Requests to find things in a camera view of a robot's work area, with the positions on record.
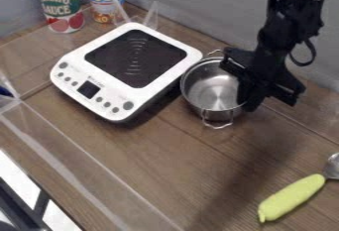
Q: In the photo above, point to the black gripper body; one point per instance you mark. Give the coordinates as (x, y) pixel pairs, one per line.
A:
(261, 67)

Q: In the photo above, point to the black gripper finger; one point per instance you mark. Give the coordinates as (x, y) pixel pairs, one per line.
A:
(254, 91)
(287, 94)

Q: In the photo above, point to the silver metal pot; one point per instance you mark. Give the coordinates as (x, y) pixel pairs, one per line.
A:
(210, 90)

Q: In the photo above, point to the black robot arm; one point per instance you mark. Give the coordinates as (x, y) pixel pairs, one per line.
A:
(293, 22)

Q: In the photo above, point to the white and black stove top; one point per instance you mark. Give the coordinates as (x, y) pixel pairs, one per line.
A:
(119, 72)

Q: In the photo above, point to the tomato sauce can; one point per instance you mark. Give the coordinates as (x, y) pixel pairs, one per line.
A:
(65, 15)

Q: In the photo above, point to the clear acrylic barrier panel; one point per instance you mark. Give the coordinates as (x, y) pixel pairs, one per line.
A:
(103, 168)

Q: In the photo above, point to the yellow handled metal spoon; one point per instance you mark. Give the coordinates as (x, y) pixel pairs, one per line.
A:
(290, 197)

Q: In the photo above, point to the black metal frame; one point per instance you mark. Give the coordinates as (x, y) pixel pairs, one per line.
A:
(17, 216)

